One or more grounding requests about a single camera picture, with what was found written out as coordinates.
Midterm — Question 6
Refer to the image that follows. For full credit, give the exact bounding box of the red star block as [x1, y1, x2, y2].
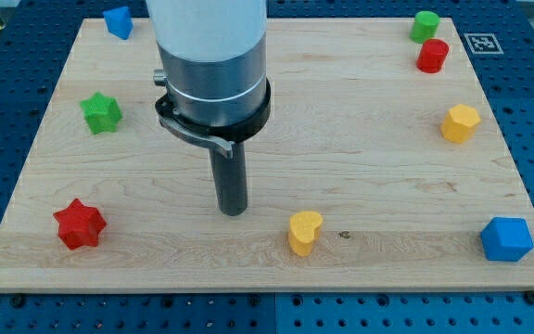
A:
[53, 199, 107, 250]

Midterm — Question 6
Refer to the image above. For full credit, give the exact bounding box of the blue hexagon block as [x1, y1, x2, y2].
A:
[480, 217, 534, 262]

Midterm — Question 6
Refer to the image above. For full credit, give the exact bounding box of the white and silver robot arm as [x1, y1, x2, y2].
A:
[146, 0, 271, 216]

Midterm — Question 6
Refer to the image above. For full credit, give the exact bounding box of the white fiducial marker tag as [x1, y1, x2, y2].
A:
[464, 32, 503, 55]

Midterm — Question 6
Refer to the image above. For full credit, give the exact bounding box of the red cylinder block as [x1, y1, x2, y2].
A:
[416, 38, 450, 73]

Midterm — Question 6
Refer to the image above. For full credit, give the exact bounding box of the yellow hexagon block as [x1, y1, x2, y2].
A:
[440, 104, 481, 144]

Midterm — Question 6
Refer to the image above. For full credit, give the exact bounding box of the green cylinder block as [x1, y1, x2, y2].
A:
[410, 10, 440, 44]

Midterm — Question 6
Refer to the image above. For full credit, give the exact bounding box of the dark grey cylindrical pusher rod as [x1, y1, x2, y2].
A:
[210, 141, 248, 216]

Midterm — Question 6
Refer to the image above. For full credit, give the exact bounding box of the black clamp ring with lever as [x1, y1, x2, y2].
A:
[154, 80, 272, 159]

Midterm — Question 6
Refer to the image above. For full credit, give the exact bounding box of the light wooden board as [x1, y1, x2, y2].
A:
[0, 19, 534, 294]

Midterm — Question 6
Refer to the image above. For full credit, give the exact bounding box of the yellow heart block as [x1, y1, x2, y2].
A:
[287, 211, 324, 257]

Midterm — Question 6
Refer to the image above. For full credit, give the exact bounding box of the green star block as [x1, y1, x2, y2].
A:
[80, 91, 122, 135]

